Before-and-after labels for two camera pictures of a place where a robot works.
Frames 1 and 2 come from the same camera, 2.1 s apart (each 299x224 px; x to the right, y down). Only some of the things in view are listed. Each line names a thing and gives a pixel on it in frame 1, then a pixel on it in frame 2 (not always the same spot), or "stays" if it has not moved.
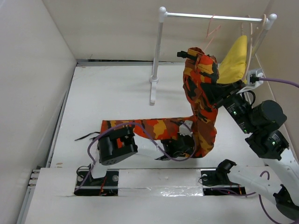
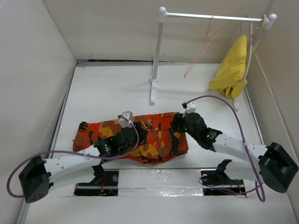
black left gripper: x=189 y=150 -> x=143 y=132
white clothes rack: x=163 y=14 stays
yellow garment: x=234 y=66 stays
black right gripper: x=223 y=89 -> x=178 y=119
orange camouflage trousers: x=201 y=72 -> x=160 y=143
